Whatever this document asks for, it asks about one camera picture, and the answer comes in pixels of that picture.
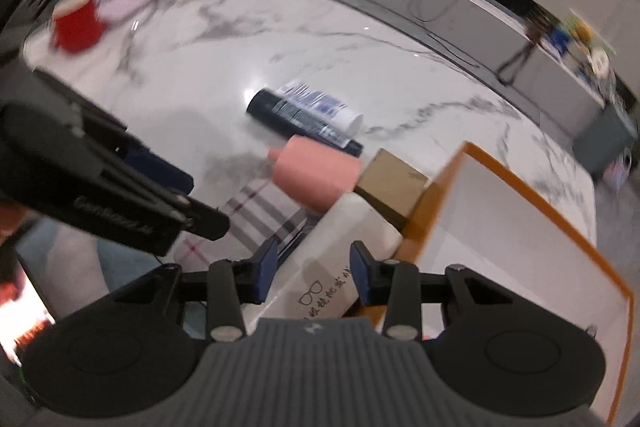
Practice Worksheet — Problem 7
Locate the pink cylinder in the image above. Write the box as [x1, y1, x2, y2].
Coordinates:
[267, 135, 363, 214]

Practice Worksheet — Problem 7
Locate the orange cardboard storage box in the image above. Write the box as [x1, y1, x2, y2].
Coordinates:
[372, 142, 633, 425]

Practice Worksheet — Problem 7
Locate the brown cardboard box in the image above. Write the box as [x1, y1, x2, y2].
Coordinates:
[354, 149, 430, 230]

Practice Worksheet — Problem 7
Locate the lavender pouch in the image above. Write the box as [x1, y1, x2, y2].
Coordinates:
[97, 0, 151, 22]

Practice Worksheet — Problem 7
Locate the white tube with blue print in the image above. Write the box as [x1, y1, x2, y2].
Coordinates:
[278, 81, 363, 134]

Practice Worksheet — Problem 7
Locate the red mug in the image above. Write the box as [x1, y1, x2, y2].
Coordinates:
[50, 0, 108, 54]

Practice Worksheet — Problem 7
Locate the grey stool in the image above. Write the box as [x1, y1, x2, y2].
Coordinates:
[572, 99, 640, 180]

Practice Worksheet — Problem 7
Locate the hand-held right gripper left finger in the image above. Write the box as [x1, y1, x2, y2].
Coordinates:
[115, 237, 279, 342]

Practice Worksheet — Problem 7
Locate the plaid glasses case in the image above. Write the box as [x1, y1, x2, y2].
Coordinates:
[170, 179, 321, 265]

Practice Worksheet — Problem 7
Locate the white glasses case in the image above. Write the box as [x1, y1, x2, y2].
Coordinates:
[260, 192, 403, 320]

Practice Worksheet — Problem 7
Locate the blue green box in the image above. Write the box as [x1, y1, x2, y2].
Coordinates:
[550, 9, 616, 82]

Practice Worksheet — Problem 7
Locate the black cable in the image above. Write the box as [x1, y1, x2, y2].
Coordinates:
[407, 0, 451, 24]

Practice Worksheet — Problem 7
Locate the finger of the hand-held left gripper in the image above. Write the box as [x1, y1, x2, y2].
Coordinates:
[120, 146, 194, 196]
[169, 193, 232, 242]

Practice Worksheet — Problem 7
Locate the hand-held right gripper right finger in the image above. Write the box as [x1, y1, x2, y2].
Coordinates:
[349, 241, 516, 342]

